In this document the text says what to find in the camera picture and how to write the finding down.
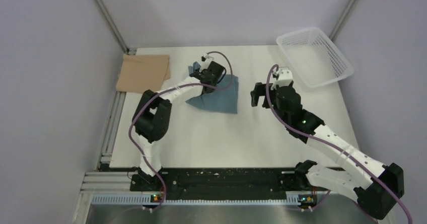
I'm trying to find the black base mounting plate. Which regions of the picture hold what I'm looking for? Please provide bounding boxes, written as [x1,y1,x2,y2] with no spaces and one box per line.
[130,168,321,201]

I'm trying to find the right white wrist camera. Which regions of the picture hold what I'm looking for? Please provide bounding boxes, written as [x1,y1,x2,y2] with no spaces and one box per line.
[270,67,293,90]

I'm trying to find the right rear aluminium post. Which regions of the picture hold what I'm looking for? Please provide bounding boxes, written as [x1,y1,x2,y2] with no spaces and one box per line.
[329,0,359,42]

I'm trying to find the folded tan t-shirt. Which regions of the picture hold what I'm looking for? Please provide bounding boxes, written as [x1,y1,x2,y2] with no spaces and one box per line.
[115,54,171,94]

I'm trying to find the left rear aluminium post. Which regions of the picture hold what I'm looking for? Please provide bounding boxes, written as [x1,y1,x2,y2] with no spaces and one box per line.
[94,0,129,54]

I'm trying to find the left side aluminium rail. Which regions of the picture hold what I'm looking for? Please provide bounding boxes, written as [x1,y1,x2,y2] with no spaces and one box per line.
[96,91,126,170]

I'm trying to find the aluminium post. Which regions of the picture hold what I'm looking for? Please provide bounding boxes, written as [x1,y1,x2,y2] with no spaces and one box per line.
[329,0,359,42]
[94,0,129,54]

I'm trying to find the blue-grey t-shirt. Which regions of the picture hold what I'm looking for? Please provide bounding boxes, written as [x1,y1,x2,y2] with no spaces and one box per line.
[186,67,239,114]

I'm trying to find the white cable duct strip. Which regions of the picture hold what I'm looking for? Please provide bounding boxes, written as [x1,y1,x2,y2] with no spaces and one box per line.
[91,193,315,206]

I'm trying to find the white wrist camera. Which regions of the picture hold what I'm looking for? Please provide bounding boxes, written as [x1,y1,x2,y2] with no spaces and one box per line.
[201,53,214,63]
[270,67,293,90]

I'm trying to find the white plastic mesh basket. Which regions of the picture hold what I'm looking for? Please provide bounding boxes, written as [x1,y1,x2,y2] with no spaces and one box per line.
[276,27,354,89]

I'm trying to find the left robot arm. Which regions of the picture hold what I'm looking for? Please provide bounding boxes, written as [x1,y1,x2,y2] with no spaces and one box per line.
[128,61,226,191]

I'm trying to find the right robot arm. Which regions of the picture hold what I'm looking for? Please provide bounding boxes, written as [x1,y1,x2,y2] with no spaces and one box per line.
[250,83,404,219]

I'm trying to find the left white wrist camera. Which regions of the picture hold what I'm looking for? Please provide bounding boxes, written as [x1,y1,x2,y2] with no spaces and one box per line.
[201,53,214,63]

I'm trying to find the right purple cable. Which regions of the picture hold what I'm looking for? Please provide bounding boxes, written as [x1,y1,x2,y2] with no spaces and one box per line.
[265,64,413,224]

